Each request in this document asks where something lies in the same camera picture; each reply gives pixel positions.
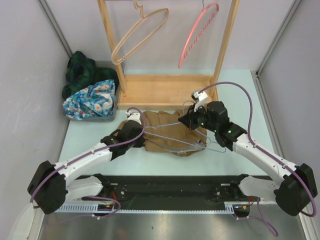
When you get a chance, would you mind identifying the green plaid garment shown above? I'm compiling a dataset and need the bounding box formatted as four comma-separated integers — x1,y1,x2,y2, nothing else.
61,51,120,100

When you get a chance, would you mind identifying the grey plastic bin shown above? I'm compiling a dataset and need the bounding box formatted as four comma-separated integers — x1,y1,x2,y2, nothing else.
62,59,121,121

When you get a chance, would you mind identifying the light blue cable duct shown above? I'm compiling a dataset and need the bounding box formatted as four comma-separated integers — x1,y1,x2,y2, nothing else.
56,202,237,215

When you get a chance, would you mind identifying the pink plastic hanger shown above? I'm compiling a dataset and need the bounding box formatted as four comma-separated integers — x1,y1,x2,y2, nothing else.
178,1,220,69

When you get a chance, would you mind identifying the blue floral garment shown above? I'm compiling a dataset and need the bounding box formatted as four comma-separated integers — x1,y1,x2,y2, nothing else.
62,79,116,121

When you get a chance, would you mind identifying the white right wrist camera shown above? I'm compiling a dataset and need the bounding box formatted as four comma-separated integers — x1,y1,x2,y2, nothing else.
191,91,208,112

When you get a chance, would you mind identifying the beige wooden hanger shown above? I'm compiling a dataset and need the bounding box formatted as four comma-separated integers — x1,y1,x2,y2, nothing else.
110,0,170,65

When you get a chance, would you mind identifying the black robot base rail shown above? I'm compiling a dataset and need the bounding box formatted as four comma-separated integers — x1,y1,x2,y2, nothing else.
96,174,251,217

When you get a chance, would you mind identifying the wooden clothes rack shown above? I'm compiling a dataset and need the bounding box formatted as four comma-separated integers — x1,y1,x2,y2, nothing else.
97,0,240,110

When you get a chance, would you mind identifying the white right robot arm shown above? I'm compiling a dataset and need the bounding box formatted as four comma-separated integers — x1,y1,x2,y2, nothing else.
178,101,318,217

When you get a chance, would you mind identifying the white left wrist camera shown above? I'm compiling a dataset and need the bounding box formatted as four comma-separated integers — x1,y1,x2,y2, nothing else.
125,111,142,125

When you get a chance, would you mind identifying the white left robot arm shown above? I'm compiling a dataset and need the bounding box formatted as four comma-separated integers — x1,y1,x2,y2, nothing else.
27,120,146,214

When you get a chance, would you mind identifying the tan brown skirt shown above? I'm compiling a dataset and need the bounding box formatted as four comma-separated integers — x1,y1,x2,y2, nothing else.
139,109,210,158

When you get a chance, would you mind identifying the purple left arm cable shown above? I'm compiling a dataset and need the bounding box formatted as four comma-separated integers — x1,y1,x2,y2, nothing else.
29,107,147,208

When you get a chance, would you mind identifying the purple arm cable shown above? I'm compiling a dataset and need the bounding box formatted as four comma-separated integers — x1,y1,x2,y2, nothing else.
196,81,318,237
29,107,147,208

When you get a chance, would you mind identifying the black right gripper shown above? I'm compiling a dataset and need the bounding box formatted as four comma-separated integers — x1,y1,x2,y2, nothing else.
179,102,218,133

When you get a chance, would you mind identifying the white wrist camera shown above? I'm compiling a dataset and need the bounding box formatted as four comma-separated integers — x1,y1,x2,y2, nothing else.
191,91,208,112
125,111,142,125

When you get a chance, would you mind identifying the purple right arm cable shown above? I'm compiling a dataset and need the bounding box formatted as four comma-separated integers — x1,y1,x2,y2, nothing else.
196,81,318,237

